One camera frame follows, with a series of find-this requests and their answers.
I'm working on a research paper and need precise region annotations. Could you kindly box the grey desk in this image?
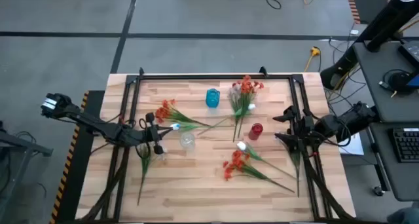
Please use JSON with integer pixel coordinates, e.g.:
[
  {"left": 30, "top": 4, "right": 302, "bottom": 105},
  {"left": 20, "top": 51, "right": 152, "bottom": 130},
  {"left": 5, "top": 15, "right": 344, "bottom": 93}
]
[
  {"left": 368, "top": 122, "right": 419, "bottom": 202},
  {"left": 352, "top": 40, "right": 419, "bottom": 124}
]

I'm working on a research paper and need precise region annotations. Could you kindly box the clear cut-glass vase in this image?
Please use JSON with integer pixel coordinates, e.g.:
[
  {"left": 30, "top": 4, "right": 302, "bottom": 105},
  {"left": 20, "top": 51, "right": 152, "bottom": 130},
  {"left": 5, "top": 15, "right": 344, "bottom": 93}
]
[{"left": 179, "top": 132, "right": 196, "bottom": 150}]

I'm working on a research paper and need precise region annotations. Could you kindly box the black coiled cable device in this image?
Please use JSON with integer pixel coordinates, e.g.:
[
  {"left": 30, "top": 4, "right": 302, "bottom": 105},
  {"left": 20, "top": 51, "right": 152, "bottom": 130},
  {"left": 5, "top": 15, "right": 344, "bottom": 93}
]
[{"left": 381, "top": 69, "right": 415, "bottom": 96}]

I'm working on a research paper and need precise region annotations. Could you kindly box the black laptop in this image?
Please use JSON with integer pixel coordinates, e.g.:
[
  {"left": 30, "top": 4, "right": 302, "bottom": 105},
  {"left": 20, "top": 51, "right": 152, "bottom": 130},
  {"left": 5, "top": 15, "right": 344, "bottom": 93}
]
[{"left": 397, "top": 40, "right": 419, "bottom": 67}]

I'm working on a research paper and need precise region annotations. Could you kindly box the black mat with hazard stripes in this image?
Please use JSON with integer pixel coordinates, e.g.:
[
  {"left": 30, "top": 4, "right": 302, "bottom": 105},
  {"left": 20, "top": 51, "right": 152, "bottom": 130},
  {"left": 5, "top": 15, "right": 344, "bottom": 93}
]
[{"left": 48, "top": 90, "right": 105, "bottom": 224}]

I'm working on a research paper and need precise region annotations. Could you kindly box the black keyboard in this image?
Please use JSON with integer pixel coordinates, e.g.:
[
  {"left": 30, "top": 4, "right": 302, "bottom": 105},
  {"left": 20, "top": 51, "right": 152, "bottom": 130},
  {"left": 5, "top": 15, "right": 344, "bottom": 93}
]
[{"left": 388, "top": 127, "right": 419, "bottom": 163}]

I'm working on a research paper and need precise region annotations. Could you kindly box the black aluminium table frame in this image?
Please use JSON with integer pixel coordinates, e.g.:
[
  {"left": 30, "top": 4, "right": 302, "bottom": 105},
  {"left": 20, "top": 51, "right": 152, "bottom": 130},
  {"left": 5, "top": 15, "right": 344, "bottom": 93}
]
[{"left": 77, "top": 66, "right": 356, "bottom": 224}]

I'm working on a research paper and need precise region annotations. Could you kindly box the red ribbed glass vase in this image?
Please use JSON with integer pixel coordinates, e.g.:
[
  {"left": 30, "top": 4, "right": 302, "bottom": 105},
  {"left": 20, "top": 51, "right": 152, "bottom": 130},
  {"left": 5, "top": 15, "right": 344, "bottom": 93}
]
[{"left": 247, "top": 122, "right": 264, "bottom": 141}]

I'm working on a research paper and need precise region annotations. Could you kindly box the orange artificial flower bunch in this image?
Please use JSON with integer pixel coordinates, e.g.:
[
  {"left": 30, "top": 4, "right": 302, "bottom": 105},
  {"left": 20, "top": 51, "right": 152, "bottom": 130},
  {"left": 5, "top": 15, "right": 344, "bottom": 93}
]
[
  {"left": 223, "top": 149, "right": 296, "bottom": 194},
  {"left": 155, "top": 98, "right": 212, "bottom": 128},
  {"left": 231, "top": 75, "right": 264, "bottom": 139}
]

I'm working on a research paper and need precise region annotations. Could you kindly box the orange-black striped floor strip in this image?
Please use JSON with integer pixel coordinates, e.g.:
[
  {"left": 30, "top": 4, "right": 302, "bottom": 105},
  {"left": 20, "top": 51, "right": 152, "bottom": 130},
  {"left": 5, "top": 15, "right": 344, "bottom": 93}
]
[{"left": 345, "top": 0, "right": 361, "bottom": 25}]

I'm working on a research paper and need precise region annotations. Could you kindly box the yellow power plug with cable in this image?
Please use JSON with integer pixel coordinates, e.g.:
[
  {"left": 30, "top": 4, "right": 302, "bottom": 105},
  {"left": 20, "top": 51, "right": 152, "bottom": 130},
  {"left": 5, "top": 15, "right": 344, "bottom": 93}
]
[{"left": 303, "top": 46, "right": 321, "bottom": 73}]

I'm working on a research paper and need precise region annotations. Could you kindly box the white paper sheet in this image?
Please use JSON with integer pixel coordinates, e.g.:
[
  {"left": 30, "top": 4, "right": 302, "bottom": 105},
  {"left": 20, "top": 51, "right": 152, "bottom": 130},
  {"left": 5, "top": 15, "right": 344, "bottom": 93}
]
[{"left": 338, "top": 132, "right": 365, "bottom": 157}]

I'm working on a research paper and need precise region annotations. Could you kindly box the blue glass vase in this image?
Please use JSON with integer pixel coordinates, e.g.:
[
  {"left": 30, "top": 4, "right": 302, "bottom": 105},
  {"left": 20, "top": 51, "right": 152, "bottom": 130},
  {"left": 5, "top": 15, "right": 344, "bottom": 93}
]
[{"left": 205, "top": 88, "right": 221, "bottom": 109}]

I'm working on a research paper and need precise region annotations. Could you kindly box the black tower fan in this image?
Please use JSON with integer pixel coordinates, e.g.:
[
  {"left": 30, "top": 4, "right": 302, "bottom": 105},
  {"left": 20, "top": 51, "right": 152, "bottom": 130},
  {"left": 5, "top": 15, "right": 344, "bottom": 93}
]
[{"left": 319, "top": 0, "right": 419, "bottom": 90}]

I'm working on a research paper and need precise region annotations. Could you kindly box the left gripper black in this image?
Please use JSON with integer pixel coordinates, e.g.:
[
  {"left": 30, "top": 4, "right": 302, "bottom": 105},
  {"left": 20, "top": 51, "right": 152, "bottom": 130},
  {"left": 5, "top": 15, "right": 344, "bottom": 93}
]
[{"left": 141, "top": 111, "right": 175, "bottom": 155}]

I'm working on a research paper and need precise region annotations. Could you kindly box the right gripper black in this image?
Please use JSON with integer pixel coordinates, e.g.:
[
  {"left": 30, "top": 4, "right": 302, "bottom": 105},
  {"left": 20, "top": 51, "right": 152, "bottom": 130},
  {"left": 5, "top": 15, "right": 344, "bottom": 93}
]
[{"left": 272, "top": 105, "right": 321, "bottom": 153}]

